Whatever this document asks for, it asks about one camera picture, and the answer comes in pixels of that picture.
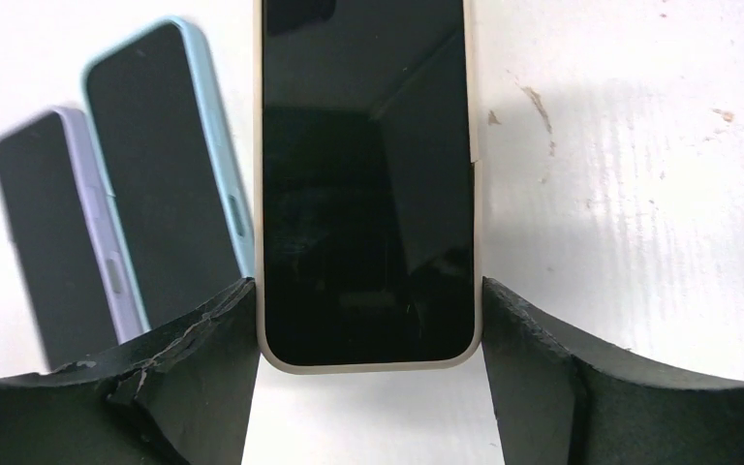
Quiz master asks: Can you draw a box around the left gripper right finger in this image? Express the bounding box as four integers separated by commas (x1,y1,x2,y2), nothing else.
481,278,744,464

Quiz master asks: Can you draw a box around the phone with blue case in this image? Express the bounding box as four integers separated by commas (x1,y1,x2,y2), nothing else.
82,16,255,329

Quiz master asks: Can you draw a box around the phone with beige case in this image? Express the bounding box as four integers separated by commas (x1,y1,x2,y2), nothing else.
255,1,483,375

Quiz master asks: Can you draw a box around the phone with lavender case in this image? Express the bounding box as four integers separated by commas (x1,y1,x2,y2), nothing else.
0,107,148,369

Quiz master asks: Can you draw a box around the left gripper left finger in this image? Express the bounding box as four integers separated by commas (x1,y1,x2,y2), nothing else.
0,278,260,464

